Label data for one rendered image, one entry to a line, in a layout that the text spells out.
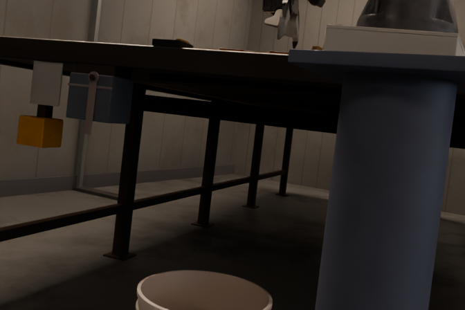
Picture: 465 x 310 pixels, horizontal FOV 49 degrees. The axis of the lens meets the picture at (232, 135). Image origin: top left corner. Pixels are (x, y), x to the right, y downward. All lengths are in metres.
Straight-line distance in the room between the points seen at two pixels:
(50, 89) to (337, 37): 0.91
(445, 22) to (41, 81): 1.07
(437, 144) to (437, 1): 0.21
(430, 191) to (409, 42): 0.21
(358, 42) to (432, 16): 0.11
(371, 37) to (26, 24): 3.47
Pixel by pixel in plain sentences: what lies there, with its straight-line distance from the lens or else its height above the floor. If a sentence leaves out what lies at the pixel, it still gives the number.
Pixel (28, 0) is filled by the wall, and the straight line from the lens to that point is 4.07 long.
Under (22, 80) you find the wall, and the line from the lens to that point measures 4.03.
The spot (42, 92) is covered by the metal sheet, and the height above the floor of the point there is 0.77.
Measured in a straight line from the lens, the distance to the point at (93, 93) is 1.35.
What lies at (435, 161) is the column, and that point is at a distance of 0.78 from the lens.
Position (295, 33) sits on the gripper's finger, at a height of 1.01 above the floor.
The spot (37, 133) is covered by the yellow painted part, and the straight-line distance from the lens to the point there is 1.47.
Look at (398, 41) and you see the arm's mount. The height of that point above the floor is 0.89.
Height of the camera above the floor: 0.76
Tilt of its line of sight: 2 degrees down
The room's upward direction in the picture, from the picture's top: 7 degrees clockwise
